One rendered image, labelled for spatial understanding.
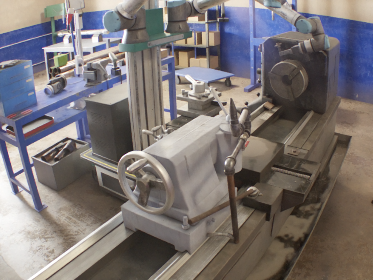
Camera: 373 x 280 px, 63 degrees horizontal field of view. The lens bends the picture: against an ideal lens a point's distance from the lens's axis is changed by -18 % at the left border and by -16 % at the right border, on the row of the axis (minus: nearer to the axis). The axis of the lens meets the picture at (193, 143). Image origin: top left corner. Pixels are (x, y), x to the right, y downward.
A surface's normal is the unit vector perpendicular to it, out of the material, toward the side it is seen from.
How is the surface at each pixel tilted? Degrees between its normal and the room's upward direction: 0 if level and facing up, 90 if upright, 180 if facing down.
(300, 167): 0
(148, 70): 90
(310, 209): 0
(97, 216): 0
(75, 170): 90
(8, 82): 90
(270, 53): 90
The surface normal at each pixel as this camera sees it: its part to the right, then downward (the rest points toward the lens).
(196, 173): 0.80, -0.02
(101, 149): -0.57, 0.37
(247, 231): -0.04, -0.90
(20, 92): 0.84, 0.21
